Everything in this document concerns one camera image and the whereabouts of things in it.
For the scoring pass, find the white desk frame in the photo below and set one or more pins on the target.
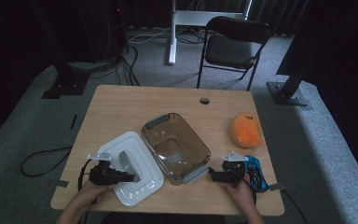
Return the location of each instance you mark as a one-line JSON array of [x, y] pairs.
[[172, 46]]

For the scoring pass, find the person's right hand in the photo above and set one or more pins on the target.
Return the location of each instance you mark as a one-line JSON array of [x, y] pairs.
[[244, 197]]

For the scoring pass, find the black equipment rack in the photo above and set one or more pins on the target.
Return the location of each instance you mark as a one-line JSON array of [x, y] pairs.
[[116, 31]]

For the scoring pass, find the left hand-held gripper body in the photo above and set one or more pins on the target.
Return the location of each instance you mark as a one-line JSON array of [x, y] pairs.
[[102, 177]]

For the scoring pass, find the person's left hand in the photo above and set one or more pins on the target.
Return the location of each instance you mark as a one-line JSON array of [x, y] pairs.
[[90, 196]]

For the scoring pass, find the brown transparent container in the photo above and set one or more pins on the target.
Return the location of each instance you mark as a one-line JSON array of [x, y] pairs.
[[180, 146]]

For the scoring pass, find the person's dark clothing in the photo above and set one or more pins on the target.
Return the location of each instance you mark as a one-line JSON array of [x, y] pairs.
[[161, 219]]

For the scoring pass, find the dark cloth screen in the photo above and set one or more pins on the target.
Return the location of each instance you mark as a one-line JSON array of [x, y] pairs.
[[338, 62]]

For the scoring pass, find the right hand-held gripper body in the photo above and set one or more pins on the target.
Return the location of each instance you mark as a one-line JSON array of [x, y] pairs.
[[234, 172]]

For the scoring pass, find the black folding chair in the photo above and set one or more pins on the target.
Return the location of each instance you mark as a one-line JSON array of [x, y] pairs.
[[230, 51]]

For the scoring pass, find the grey tape piece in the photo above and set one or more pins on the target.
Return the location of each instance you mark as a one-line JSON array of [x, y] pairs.
[[62, 183], [276, 187]]

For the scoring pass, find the white container lid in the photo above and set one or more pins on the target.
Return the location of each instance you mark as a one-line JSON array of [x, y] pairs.
[[143, 183]]

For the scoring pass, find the black tape strip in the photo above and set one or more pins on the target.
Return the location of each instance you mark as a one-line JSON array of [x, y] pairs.
[[73, 122]]

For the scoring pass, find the black metal stand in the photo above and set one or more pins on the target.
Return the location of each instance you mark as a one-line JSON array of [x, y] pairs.
[[287, 96], [65, 84]]

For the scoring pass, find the orange plush toy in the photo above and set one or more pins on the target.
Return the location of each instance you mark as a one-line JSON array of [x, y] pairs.
[[247, 130]]

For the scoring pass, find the blue toy car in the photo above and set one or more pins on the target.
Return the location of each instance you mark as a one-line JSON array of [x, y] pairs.
[[258, 174]]

